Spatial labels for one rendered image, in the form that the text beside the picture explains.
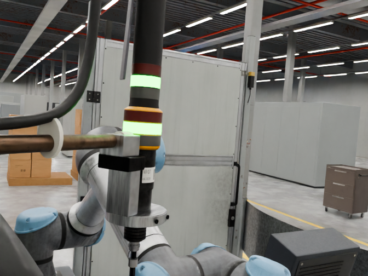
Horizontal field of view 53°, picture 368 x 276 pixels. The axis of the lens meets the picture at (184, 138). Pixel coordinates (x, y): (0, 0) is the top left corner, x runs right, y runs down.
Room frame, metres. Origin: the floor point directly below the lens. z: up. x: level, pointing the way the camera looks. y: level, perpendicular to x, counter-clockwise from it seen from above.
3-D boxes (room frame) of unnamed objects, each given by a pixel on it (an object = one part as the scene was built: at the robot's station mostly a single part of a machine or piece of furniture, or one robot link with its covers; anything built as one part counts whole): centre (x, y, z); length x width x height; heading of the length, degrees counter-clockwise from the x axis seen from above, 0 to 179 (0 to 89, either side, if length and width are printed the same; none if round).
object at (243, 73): (2.69, -0.43, 1.82); 0.09 x 0.04 x 0.23; 118
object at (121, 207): (0.41, 0.05, 1.49); 0.09 x 0.07 x 0.10; 153
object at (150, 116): (0.42, 0.05, 1.56); 0.04 x 0.04 x 0.01
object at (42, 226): (1.11, 0.42, 1.19); 0.13 x 0.12 x 0.14; 129
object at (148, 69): (0.42, 0.05, 1.61); 0.03 x 0.03 x 0.01
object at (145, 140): (0.42, 0.05, 1.54); 0.04 x 0.04 x 0.01
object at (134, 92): (0.42, 0.05, 1.59); 0.03 x 0.03 x 0.01
